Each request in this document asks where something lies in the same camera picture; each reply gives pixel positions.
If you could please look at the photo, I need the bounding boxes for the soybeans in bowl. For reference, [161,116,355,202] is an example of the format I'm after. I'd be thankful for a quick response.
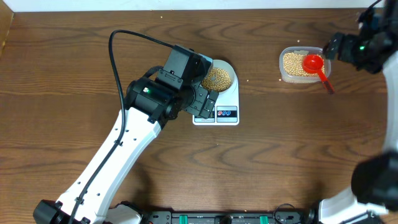
[201,68,233,92]

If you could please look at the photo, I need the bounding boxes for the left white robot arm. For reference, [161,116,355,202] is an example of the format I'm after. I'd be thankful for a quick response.
[33,45,218,223]

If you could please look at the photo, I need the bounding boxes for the white digital kitchen scale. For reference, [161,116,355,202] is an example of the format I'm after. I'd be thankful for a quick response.
[192,71,239,126]

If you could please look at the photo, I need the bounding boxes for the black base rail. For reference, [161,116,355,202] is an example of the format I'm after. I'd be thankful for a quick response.
[107,202,381,224]

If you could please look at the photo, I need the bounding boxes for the grey round bowl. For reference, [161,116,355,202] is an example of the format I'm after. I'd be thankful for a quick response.
[212,60,236,93]

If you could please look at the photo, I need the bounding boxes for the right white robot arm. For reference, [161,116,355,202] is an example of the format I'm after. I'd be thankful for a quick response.
[313,0,397,223]

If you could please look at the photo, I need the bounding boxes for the red plastic measuring scoop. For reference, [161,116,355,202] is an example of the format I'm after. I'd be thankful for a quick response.
[302,54,335,95]

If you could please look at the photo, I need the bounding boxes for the yellow soybeans in container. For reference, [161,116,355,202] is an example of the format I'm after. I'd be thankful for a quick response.
[281,52,318,78]

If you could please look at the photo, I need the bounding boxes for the clear plastic container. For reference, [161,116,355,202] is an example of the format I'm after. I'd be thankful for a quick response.
[279,47,331,83]

